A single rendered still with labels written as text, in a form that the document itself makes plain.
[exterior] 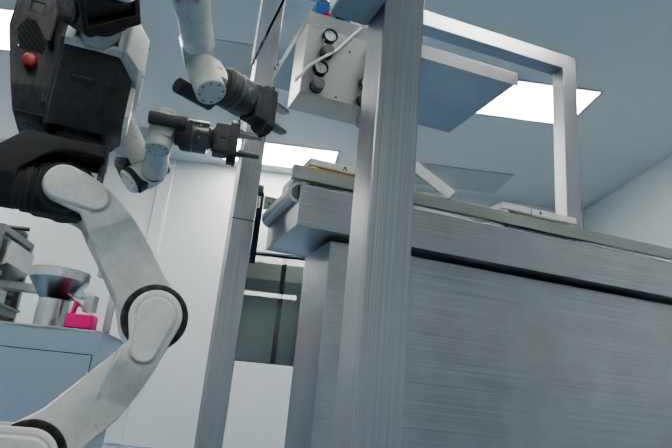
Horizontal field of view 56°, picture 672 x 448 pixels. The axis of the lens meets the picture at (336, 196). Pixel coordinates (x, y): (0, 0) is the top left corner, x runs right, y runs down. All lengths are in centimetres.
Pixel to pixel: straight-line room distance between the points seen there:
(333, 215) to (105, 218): 51
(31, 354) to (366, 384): 344
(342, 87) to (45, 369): 287
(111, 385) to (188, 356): 520
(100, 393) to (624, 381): 132
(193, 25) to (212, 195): 570
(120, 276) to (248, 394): 516
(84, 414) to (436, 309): 82
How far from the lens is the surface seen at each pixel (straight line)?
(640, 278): 198
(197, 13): 129
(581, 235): 187
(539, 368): 176
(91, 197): 147
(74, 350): 400
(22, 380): 407
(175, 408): 662
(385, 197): 77
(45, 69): 157
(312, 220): 147
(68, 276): 427
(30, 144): 154
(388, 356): 74
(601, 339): 190
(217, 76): 137
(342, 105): 158
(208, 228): 685
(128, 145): 191
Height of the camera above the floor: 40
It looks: 19 degrees up
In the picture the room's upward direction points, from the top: 6 degrees clockwise
